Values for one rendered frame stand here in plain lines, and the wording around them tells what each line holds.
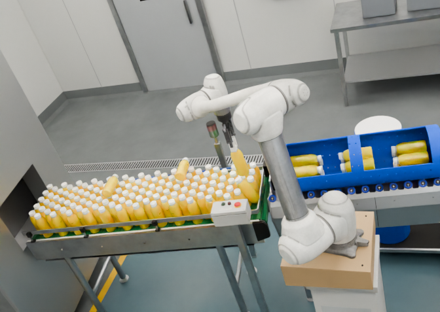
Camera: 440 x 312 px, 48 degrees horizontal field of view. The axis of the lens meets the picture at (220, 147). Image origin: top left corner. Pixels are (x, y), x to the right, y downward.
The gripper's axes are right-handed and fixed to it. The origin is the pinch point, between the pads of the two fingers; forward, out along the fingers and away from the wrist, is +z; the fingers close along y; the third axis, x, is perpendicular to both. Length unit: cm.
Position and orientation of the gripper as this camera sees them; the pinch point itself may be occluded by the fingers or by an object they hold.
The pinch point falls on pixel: (232, 144)
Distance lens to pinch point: 261.3
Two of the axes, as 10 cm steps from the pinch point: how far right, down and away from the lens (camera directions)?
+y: 1.6, -5.8, 8.0
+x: -9.5, 1.3, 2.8
